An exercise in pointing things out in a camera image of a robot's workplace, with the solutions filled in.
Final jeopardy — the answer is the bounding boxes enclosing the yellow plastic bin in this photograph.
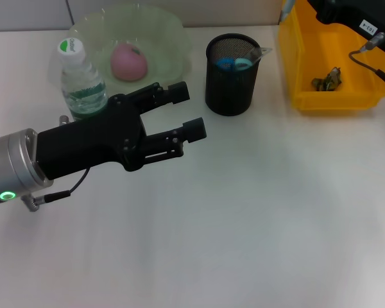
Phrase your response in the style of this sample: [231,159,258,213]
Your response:
[277,0,385,116]

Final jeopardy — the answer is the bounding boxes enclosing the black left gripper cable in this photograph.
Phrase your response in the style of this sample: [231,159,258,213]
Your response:
[21,166,91,212]

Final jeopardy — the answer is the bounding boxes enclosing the black mesh pen holder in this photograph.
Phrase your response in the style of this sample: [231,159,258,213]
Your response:
[204,34,262,117]

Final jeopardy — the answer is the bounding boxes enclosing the transparent plastic ruler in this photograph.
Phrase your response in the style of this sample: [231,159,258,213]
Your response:
[244,46,273,64]

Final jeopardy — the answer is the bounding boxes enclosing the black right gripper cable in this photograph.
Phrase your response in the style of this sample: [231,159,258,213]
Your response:
[348,31,385,101]

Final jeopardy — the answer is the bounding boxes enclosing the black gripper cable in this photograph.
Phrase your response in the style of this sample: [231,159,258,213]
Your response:
[348,31,385,101]
[21,166,91,212]

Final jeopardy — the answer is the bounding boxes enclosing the translucent green fruit plate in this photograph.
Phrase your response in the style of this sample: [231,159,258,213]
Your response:
[47,4,193,103]

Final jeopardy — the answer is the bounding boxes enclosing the clear green-label water bottle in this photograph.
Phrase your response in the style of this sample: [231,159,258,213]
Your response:
[56,37,109,122]

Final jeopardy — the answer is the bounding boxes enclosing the blue teal scissors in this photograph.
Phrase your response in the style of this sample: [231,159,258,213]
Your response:
[215,57,254,72]

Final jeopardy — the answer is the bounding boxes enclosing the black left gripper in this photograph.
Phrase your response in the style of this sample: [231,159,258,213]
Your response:
[37,81,208,181]

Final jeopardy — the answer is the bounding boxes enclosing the pink peach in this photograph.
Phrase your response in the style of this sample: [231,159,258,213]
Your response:
[110,44,148,83]

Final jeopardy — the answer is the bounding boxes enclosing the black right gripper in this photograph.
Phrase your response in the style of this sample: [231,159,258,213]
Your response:
[307,0,385,55]

